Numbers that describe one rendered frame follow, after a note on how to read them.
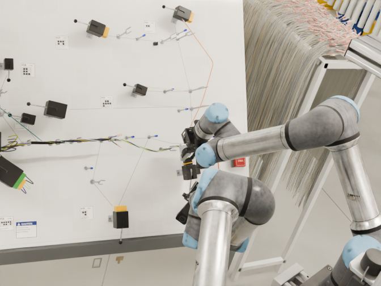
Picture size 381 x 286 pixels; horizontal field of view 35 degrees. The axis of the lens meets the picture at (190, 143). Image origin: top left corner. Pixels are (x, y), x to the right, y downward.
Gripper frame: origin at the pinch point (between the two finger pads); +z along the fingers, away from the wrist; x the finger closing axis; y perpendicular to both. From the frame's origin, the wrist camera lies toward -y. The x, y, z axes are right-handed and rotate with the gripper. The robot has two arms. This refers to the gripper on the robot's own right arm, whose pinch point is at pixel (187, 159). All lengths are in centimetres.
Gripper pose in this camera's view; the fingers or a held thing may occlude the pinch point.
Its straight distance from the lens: 236.2
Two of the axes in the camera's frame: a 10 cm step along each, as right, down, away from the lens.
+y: -3.1, -8.8, 3.5
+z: -3.3, 4.5, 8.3
